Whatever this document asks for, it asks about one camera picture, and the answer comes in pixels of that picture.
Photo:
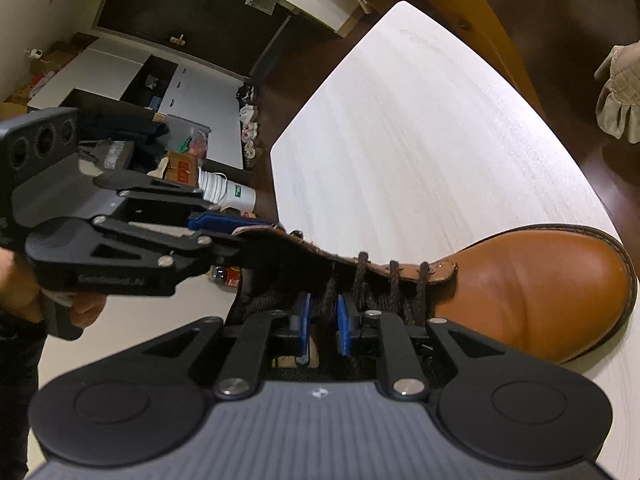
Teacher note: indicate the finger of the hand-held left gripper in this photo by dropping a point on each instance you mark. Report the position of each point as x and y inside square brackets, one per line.
[220, 250]
[215, 220]

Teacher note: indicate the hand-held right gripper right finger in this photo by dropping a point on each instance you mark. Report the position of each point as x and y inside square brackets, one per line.
[342, 322]

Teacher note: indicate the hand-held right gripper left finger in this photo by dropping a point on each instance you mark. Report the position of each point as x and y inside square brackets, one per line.
[302, 320]

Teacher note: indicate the brown leather boot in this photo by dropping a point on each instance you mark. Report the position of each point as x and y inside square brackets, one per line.
[525, 300]

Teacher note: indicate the row of shoes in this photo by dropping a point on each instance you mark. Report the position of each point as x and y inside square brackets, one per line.
[248, 125]

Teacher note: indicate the person's left hand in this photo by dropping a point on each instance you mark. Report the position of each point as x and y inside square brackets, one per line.
[20, 290]

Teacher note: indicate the stack of white plastic buckets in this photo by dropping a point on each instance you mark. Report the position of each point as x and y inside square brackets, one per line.
[235, 195]

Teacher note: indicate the cardboard box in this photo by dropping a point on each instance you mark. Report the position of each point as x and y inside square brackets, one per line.
[50, 65]
[180, 167]

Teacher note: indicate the white drawer cabinet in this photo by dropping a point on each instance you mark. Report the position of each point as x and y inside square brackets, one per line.
[210, 115]

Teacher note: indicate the dark shelf unit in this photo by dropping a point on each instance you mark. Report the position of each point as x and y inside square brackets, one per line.
[135, 90]

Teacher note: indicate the dark wooden door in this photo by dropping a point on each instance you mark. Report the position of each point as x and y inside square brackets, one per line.
[200, 5]

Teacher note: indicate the beige quilted cloth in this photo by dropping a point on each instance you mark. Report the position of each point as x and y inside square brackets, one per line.
[620, 95]

